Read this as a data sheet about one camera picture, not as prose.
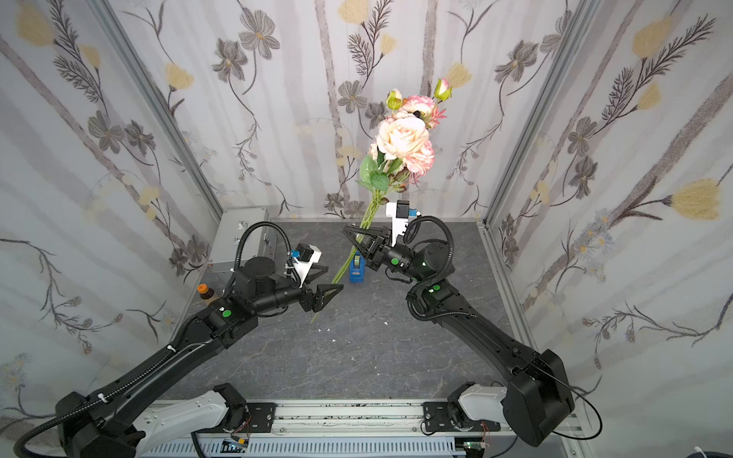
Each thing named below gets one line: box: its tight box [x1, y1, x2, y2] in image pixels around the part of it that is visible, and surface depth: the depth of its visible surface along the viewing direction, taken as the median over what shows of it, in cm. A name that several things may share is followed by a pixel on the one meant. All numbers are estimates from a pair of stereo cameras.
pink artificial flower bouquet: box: [331, 79, 454, 284], surface depth 49 cm
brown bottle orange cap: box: [196, 283, 215, 300], surface depth 92 cm
